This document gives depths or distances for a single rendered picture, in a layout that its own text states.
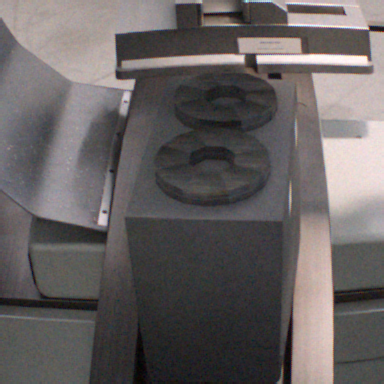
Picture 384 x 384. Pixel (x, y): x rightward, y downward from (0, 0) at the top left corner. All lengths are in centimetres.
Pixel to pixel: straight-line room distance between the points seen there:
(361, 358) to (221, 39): 47
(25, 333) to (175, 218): 61
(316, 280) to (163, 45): 46
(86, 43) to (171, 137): 277
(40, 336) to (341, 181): 44
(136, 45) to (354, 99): 192
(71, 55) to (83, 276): 232
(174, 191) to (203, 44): 57
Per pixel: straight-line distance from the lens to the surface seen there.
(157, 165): 89
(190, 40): 142
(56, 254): 134
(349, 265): 134
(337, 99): 328
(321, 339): 102
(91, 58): 359
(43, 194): 132
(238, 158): 89
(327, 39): 142
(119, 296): 108
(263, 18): 140
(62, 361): 146
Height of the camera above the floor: 165
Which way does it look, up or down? 35 degrees down
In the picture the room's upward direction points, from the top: 4 degrees counter-clockwise
